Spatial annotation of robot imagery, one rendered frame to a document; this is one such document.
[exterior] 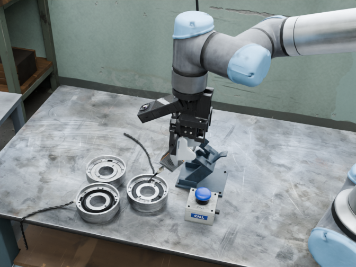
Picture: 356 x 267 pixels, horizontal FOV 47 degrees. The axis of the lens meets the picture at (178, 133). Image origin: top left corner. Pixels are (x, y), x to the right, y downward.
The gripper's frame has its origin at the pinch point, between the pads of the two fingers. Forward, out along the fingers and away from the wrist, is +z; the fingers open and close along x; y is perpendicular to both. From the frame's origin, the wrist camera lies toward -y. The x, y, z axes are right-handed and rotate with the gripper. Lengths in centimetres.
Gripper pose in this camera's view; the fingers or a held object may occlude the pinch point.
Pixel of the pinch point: (175, 157)
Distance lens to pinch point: 98.4
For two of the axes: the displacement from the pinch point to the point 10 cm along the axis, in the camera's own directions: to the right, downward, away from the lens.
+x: 2.6, -5.7, 7.8
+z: -0.5, 8.0, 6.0
